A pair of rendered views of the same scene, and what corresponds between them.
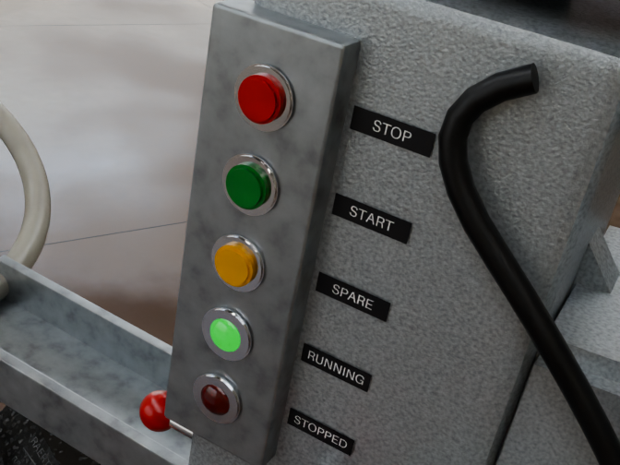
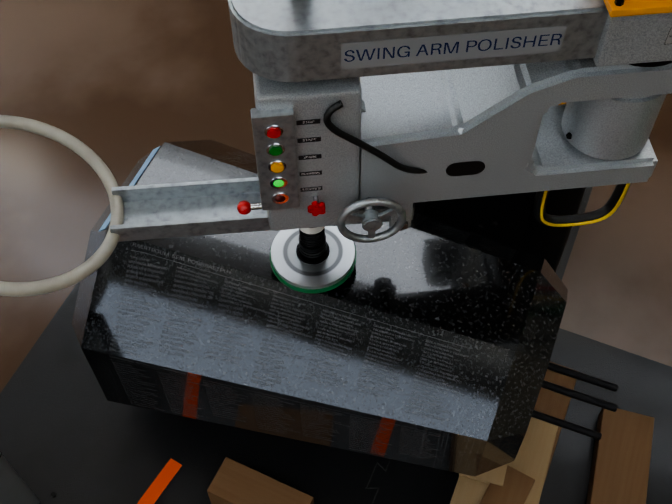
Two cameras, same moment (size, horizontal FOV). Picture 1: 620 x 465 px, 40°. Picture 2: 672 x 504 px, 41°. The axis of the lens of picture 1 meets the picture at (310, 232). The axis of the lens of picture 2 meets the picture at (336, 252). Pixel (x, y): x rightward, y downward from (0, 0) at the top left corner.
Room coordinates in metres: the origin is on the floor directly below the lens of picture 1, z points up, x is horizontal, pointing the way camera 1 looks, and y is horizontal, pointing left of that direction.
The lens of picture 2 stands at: (-0.64, 0.50, 2.74)
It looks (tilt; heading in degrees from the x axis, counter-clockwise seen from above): 55 degrees down; 331
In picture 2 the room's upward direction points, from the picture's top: 1 degrees counter-clockwise
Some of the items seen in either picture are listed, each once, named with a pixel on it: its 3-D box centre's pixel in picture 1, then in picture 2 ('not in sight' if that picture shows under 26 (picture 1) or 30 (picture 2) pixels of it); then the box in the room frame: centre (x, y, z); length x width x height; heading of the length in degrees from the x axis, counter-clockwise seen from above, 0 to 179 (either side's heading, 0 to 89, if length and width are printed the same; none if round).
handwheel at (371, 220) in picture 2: not in sight; (369, 207); (0.35, -0.14, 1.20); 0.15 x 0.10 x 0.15; 66
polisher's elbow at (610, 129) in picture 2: not in sight; (614, 99); (0.24, -0.68, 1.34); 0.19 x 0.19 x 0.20
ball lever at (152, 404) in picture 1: (183, 423); (254, 206); (0.49, 0.07, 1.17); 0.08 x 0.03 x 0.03; 66
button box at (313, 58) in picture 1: (251, 254); (276, 160); (0.43, 0.03, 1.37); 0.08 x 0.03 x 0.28; 66
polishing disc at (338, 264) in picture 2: not in sight; (313, 252); (0.51, -0.08, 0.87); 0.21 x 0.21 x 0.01
